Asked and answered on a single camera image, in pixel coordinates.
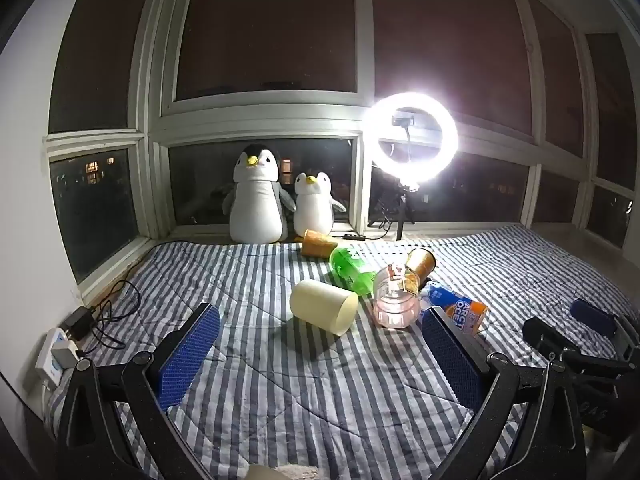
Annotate white window frame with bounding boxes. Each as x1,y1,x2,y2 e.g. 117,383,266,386
39,0,640,306

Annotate black tripod stand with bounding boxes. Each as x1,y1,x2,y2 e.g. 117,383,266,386
367,180,417,242

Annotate striped blanket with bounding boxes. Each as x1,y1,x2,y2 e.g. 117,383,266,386
44,224,640,480

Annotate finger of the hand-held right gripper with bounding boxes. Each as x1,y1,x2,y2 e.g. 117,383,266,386
522,316,633,376
571,298,640,361

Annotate black cable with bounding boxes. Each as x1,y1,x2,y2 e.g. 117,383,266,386
79,280,144,350

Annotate brown paper cup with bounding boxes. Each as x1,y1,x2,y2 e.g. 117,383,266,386
404,247,437,287

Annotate white fuzzy cloth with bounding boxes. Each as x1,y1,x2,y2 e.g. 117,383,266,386
272,464,322,480

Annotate white power strip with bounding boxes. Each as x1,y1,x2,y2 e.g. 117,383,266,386
34,327,82,387

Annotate large penguin plush toy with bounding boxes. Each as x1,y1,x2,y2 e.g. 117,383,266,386
222,143,297,245

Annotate green plastic bottle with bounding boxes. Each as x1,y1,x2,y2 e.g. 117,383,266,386
328,246,380,295

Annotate clear bottle with pink liquid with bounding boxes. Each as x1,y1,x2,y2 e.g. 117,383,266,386
372,264,422,330

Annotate orange paper cup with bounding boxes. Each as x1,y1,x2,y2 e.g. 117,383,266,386
301,229,340,259

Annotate cream plastic cup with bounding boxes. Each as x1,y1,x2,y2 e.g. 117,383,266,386
290,279,360,337

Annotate small penguin plush toy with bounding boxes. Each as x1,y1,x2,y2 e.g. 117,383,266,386
292,172,347,236

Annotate orange blue snack packet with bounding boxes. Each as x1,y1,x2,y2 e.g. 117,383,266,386
424,282,490,337

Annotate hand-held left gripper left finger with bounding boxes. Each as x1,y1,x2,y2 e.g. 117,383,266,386
55,302,251,480

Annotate ring light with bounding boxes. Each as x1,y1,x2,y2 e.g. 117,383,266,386
362,91,460,185

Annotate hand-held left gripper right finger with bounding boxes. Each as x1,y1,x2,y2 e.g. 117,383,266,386
421,305,585,480

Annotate black power adapter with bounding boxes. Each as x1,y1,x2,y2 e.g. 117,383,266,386
62,305,97,342

